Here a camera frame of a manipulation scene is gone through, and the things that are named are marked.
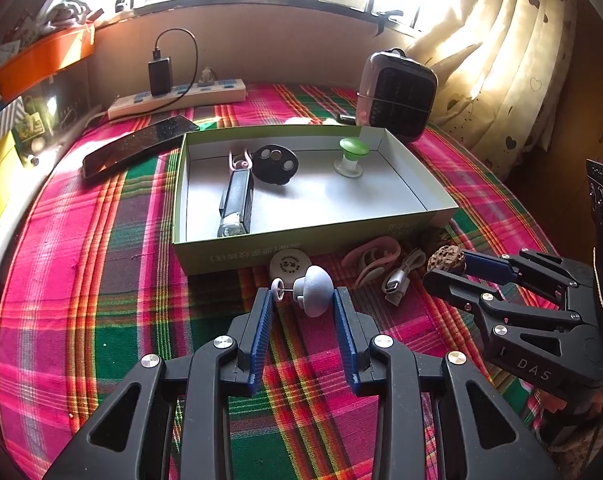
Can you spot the striped cardboard box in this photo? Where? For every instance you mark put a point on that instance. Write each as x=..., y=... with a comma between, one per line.
x=1, y=127

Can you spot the black charger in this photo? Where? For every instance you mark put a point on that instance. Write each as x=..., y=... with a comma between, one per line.
x=160, y=77

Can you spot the white round cap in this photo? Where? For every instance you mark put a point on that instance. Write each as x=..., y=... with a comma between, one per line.
x=289, y=262

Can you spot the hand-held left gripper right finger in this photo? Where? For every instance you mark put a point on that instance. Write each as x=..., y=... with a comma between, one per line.
x=346, y=340

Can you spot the white plug adapter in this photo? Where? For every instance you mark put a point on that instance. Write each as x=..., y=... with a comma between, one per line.
x=206, y=76

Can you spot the white papers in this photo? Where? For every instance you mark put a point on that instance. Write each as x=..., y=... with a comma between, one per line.
x=66, y=5

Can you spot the black round disc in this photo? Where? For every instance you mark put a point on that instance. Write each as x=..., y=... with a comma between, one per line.
x=271, y=172

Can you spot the green mushroom-shaped knob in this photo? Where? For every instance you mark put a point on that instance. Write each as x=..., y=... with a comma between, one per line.
x=351, y=146

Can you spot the white power strip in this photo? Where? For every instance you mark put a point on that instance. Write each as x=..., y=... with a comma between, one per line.
x=216, y=94

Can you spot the dark brown walnut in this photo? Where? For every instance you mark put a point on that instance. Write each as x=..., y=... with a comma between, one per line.
x=439, y=236

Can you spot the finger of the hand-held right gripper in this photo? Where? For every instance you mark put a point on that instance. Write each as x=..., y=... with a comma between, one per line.
x=461, y=292
x=486, y=266

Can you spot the black window latch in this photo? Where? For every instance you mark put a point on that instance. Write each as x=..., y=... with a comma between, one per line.
x=389, y=20

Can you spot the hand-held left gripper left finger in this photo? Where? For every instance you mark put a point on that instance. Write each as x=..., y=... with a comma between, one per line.
x=261, y=340

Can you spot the cream heart-print curtain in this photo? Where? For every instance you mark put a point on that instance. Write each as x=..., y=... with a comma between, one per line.
x=496, y=60

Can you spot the brown wooden cabinet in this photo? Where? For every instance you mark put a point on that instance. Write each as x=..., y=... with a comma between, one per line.
x=591, y=110

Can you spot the grey portable heater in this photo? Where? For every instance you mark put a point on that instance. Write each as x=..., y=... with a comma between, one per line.
x=396, y=95

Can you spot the white mushroom-shaped knob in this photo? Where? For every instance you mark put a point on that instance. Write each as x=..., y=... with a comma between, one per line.
x=315, y=285

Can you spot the small green picture card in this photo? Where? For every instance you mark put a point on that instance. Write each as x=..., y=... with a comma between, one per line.
x=31, y=123

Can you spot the light brown walnut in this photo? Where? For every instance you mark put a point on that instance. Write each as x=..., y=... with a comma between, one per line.
x=445, y=260

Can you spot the orange tray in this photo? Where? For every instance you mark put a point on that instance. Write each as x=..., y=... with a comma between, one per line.
x=41, y=57

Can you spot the plaid tablecloth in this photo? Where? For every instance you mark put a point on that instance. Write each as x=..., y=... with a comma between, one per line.
x=106, y=270

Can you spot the green and white cardboard box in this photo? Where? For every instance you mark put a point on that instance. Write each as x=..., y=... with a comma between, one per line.
x=331, y=195

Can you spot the white plastic sheet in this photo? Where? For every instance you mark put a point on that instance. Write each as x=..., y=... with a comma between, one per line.
x=4, y=250

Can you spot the black smartphone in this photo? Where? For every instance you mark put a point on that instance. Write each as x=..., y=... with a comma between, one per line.
x=136, y=147

